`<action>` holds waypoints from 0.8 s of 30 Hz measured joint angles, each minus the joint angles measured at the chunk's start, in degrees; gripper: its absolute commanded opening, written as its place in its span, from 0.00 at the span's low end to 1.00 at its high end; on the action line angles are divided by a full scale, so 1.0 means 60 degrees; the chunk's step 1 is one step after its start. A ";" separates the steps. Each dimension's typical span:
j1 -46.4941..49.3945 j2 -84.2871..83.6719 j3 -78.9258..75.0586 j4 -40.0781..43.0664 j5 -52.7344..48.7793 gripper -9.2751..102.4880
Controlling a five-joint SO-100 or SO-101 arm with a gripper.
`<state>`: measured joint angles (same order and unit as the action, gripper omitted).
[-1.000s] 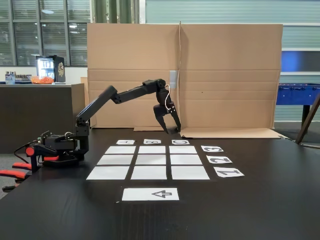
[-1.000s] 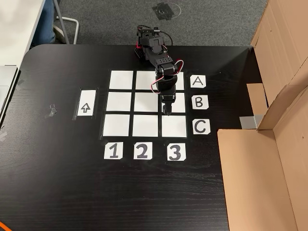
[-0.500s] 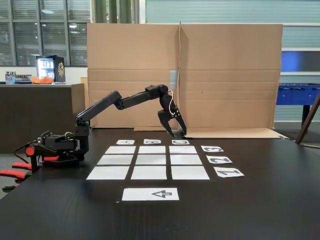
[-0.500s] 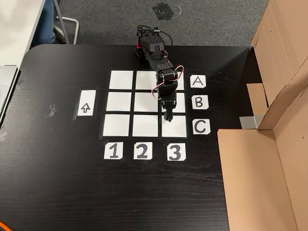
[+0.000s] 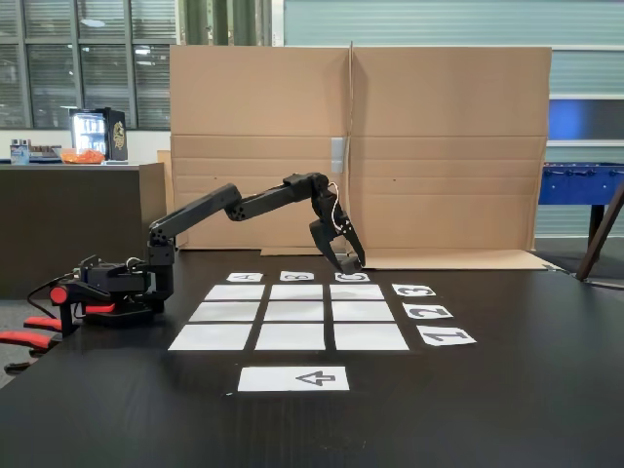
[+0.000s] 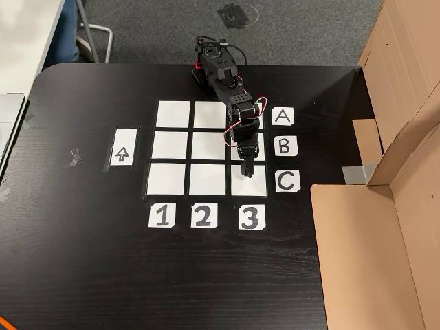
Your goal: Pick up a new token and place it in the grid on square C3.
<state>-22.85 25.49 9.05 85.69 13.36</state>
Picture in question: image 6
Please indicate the crumpled clear tape piece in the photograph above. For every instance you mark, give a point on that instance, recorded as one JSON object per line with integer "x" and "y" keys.
{"x": 73, "y": 159}

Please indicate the paper label number 2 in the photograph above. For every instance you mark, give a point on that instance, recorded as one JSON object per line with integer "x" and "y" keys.
{"x": 204, "y": 215}

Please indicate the paper label letter B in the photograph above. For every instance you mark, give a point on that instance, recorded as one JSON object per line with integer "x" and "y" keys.
{"x": 285, "y": 146}

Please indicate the white arrow paper sheet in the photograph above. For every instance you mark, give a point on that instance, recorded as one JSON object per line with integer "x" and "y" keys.
{"x": 123, "y": 148}

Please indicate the silver laptop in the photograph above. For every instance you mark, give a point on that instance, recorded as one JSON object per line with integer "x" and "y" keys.
{"x": 10, "y": 123}

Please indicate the paper label number 3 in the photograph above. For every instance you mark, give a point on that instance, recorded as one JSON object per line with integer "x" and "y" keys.
{"x": 252, "y": 217}

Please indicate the grey metal chair frame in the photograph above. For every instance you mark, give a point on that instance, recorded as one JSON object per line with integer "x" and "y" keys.
{"x": 107, "y": 44}

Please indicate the paper label letter A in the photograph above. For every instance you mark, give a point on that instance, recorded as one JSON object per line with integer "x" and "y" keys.
{"x": 283, "y": 116}

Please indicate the flat clear tape piece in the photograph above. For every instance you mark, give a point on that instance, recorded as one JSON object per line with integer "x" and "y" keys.
{"x": 4, "y": 194}
{"x": 30, "y": 120}

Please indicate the large brown cardboard sheet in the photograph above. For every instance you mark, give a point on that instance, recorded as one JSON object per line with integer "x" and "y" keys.
{"x": 361, "y": 258}
{"x": 395, "y": 51}

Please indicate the paper label letter C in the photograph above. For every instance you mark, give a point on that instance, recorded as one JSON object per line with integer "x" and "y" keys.
{"x": 287, "y": 181}

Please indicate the white desk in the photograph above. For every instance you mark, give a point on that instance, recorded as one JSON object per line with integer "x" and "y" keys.
{"x": 27, "y": 41}

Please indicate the person's leg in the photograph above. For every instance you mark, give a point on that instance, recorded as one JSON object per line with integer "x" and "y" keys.
{"x": 65, "y": 31}

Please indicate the grey floor outlet cover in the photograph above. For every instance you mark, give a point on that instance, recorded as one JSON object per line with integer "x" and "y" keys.
{"x": 236, "y": 15}

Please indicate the paper label number 1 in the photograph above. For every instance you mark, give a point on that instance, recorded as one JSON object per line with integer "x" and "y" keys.
{"x": 162, "y": 215}

